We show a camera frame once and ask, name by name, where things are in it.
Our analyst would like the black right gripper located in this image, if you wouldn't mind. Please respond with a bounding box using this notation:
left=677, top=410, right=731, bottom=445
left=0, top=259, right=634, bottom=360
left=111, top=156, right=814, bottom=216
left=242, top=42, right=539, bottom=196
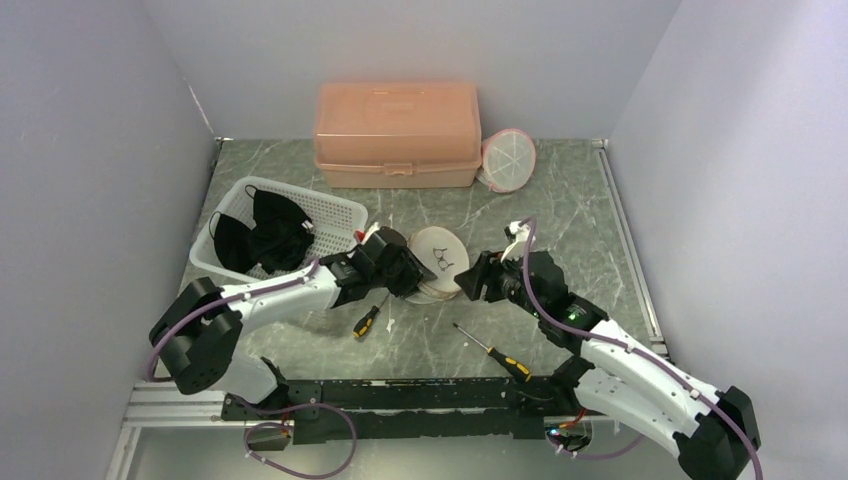
left=454, top=246, right=545, bottom=320

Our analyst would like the white mesh laundry bag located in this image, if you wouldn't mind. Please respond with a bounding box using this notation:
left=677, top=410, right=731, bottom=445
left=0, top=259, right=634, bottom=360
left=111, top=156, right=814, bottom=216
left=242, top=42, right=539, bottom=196
left=407, top=226, right=470, bottom=305

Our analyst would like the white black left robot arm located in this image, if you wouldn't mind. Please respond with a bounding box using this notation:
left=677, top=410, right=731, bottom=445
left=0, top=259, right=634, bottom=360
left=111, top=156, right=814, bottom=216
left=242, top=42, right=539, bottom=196
left=146, top=227, right=436, bottom=420

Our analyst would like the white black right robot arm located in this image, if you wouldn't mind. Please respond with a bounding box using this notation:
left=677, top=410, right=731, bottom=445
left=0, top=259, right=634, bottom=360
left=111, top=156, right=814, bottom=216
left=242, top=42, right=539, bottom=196
left=455, top=251, right=764, bottom=479

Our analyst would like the pink rimmed mesh bag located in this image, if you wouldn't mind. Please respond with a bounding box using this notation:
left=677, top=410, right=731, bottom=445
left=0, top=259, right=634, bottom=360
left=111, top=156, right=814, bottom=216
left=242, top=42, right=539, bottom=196
left=475, top=128, right=537, bottom=193

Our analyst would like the black bra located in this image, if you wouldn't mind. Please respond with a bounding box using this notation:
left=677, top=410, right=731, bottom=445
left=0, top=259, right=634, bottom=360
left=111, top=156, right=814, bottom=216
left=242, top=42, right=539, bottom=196
left=209, top=185, right=315, bottom=274

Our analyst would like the small yellow black screwdriver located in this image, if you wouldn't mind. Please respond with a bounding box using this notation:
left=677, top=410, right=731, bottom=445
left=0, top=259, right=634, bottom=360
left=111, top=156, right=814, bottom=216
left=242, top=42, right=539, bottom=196
left=352, top=294, right=391, bottom=339

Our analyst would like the long yellow black screwdriver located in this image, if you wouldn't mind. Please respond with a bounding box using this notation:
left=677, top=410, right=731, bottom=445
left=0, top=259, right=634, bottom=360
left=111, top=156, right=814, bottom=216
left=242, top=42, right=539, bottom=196
left=452, top=323, right=532, bottom=383

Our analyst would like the orange plastic storage box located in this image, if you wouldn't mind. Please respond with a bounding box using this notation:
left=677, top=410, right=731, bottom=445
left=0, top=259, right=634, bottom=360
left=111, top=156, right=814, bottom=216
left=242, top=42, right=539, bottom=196
left=313, top=82, right=482, bottom=189

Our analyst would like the white plastic basket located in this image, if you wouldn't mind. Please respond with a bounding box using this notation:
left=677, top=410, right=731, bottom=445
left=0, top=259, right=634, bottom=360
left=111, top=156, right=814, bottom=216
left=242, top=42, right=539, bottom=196
left=189, top=176, right=368, bottom=283

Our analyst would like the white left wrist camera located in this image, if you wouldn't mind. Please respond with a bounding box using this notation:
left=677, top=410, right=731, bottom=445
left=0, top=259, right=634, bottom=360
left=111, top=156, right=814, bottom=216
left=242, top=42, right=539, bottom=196
left=354, top=222, right=382, bottom=245

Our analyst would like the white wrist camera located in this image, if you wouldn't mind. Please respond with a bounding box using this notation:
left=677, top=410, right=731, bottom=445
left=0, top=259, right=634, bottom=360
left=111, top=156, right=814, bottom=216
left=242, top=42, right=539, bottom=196
left=499, top=218, right=536, bottom=263
left=354, top=222, right=382, bottom=245

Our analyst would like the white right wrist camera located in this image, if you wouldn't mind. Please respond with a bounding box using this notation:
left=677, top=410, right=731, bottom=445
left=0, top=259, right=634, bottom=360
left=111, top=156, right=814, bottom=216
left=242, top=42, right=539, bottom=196
left=499, top=218, right=536, bottom=263

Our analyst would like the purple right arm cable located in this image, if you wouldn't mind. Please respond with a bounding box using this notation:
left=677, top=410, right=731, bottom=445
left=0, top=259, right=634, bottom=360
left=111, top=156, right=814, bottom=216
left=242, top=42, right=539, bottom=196
left=519, top=217, right=764, bottom=480

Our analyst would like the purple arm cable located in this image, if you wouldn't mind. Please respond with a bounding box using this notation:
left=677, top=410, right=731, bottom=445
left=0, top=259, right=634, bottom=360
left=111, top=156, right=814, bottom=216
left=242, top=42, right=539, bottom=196
left=519, top=217, right=764, bottom=480
left=144, top=258, right=321, bottom=384

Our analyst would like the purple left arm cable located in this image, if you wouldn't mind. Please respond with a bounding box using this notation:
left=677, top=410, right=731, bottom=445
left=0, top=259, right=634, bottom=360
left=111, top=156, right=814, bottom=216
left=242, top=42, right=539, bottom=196
left=144, top=258, right=321, bottom=384

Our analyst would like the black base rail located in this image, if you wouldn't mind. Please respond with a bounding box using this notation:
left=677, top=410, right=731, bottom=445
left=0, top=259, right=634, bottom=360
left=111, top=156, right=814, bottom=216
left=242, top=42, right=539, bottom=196
left=221, top=357, right=591, bottom=445

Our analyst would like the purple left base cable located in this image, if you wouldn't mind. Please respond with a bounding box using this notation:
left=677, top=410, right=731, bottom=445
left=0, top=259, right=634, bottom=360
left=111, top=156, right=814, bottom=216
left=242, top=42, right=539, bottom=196
left=243, top=402, right=361, bottom=480

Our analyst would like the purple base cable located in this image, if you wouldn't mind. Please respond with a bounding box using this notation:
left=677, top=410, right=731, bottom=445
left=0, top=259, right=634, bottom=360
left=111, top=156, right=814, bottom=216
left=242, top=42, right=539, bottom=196
left=553, top=413, right=647, bottom=462
left=243, top=402, right=361, bottom=480

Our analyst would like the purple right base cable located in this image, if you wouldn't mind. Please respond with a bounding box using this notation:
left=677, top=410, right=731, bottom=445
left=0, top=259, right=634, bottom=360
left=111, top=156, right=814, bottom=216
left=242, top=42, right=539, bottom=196
left=553, top=413, right=647, bottom=462

